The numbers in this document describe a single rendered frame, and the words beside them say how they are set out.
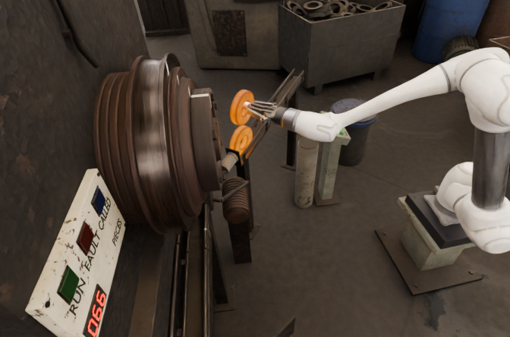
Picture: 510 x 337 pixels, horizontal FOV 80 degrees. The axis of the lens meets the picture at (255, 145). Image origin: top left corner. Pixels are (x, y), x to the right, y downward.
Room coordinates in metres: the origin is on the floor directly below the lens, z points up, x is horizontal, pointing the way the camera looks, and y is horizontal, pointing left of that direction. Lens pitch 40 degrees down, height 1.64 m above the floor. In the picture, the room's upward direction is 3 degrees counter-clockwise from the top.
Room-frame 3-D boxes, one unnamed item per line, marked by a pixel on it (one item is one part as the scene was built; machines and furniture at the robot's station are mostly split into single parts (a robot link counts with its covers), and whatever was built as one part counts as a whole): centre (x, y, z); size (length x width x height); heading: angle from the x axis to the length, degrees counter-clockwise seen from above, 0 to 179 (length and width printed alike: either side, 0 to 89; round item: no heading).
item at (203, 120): (0.66, 0.12, 1.11); 0.28 x 0.06 x 0.28; 4
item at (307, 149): (1.33, -0.30, 0.26); 0.12 x 0.12 x 0.52
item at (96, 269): (0.31, 0.30, 1.15); 0.26 x 0.02 x 0.18; 4
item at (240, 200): (0.99, 0.11, 0.27); 0.22 x 0.13 x 0.53; 4
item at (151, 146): (0.65, 0.22, 1.11); 0.47 x 0.06 x 0.47; 4
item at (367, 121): (1.77, -0.71, 0.22); 0.32 x 0.32 x 0.43
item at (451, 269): (0.91, -0.93, 0.16); 0.40 x 0.40 x 0.31; 9
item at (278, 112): (1.05, -0.09, 0.92); 0.09 x 0.08 x 0.07; 60
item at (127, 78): (0.65, 0.30, 1.11); 0.47 x 0.10 x 0.47; 4
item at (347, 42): (3.19, -0.88, 0.39); 1.03 x 0.83 x 0.77; 109
